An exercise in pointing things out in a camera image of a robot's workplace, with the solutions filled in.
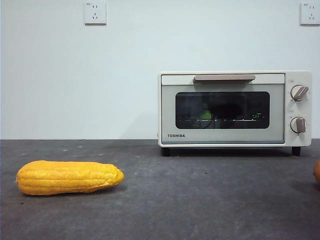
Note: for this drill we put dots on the white wall socket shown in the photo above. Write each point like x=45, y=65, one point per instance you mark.
x=311, y=13
x=95, y=13

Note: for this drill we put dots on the orange round fruit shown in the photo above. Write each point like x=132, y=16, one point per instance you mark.
x=318, y=172

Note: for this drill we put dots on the purple eggplant with green stem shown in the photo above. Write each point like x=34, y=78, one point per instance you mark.
x=206, y=115

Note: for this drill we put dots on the yellow corn cob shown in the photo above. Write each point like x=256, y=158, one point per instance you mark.
x=64, y=178

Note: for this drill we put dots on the white Toshiba toaster oven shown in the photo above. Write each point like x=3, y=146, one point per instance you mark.
x=297, y=140

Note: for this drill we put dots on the oven door with glass window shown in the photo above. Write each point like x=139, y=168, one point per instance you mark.
x=170, y=110

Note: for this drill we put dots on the beige oven knob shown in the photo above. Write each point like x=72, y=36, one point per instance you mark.
x=299, y=93
x=298, y=124

